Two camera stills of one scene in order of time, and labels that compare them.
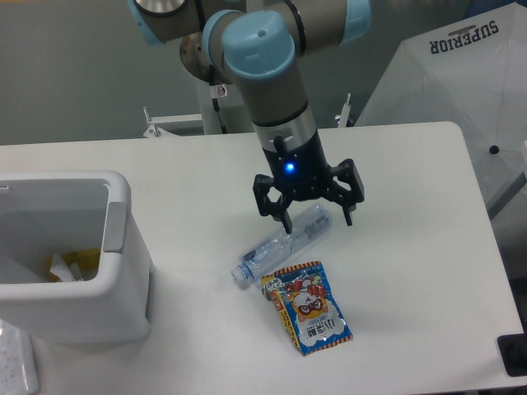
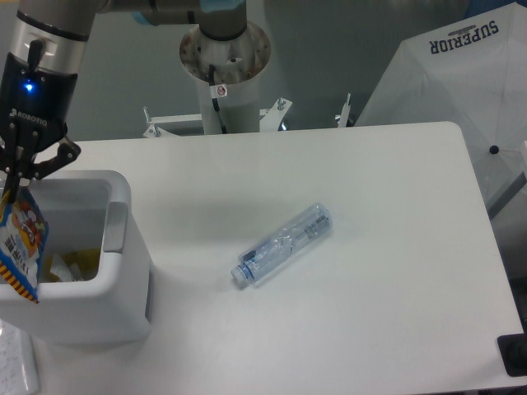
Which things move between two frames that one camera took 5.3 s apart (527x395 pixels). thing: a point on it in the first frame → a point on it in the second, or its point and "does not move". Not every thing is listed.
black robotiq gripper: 304,173 → 34,108
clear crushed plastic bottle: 312,224 does not move
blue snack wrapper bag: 309,304 → 24,231
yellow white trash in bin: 80,265 does not move
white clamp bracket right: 342,117 does not move
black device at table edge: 513,350 does not move
